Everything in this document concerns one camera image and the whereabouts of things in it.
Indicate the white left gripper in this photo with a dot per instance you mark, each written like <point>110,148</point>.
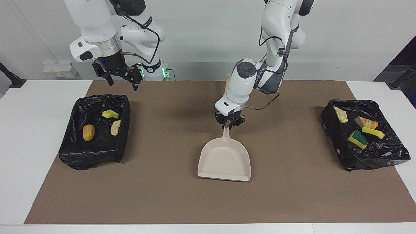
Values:
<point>229,105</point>

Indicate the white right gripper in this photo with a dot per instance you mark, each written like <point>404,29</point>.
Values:
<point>87,52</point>

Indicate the beige brush black bristles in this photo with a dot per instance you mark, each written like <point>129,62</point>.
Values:
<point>227,85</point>

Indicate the beige plastic dustpan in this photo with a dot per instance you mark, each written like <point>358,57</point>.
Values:
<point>225,159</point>

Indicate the striped croissant piece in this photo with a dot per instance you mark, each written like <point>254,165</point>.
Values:
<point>370,123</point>
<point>115,127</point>

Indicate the brown bread roll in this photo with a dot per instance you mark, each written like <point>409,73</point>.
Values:
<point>88,132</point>

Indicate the pale bread piece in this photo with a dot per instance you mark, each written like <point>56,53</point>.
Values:
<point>341,114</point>

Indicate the green yellow sponge piece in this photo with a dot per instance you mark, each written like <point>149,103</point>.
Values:
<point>357,139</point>

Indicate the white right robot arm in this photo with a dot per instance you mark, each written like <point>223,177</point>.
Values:
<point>94,19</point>

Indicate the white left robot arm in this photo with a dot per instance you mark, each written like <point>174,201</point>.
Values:
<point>279,19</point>

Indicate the black bag lined bin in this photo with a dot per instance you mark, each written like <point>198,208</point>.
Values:
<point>97,146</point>
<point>383,152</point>

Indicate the brown table mat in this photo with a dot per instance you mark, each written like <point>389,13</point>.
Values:
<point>208,195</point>

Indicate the white wall socket box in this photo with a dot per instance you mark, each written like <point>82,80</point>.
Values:
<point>60,70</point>

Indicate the black stand post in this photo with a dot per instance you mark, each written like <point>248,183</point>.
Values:
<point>403,76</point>
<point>11,78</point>

